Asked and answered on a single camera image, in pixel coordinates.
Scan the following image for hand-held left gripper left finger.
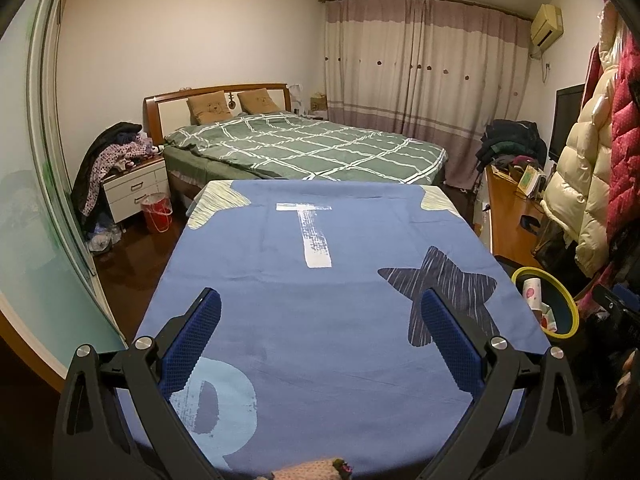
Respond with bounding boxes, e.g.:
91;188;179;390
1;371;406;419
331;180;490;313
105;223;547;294
52;287;226;480

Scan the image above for cream air conditioner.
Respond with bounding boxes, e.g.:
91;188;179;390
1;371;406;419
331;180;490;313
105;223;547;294
530;4;564;50

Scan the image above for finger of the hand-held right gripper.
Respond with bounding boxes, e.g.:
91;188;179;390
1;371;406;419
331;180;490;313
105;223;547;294
595;282;640;326

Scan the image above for wooden bed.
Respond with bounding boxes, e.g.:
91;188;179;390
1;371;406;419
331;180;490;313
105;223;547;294
144;82;448;202

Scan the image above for plastic bags and bottles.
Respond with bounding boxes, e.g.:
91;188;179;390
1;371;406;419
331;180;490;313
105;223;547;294
87;210;123;253

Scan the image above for brown bear pillow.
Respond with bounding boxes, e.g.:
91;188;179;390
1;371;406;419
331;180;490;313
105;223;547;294
186;91;235;126
237;88;281;115

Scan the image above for yellow-rimmed dark trash bin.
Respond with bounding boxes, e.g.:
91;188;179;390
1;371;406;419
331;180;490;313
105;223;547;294
511;266;580;342

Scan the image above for black television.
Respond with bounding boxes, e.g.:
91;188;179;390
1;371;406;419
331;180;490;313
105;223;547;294
549;84;586;163

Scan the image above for red puffer jacket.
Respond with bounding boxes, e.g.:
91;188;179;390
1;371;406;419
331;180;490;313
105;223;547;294
585;35;640;271

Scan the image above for white nightstand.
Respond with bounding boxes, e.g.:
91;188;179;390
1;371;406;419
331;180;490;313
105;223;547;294
102;155;170;223

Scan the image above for wooden desk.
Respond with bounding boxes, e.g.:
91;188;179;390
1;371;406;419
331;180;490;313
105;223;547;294
484;165;556;271

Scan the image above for frosted glass sliding door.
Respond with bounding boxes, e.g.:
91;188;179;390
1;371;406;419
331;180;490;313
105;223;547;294
0;0;131;356

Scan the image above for beige pink curtain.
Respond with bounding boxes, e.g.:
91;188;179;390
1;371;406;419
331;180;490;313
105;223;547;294
322;0;533;191

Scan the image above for pink knitted cloth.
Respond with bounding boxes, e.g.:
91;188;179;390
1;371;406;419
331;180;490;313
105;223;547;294
270;456;353;480

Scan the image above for red bucket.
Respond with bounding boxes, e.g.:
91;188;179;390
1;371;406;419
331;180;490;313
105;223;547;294
140;191;173;233

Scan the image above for cream puffer jacket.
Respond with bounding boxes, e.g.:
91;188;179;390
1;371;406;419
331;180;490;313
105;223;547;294
540;62;626;278

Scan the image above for pile of dark clothes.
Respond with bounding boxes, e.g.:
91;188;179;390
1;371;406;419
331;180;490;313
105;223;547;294
479;120;548;173

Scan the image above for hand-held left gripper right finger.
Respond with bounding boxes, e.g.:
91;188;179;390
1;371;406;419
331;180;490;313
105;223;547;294
419;287;587;480

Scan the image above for small pink-dotted paper cup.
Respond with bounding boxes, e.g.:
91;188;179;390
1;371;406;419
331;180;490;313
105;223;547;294
521;276;544;311

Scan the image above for blue printed tablecloth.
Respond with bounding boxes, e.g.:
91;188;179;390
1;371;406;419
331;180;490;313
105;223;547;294
112;180;551;478

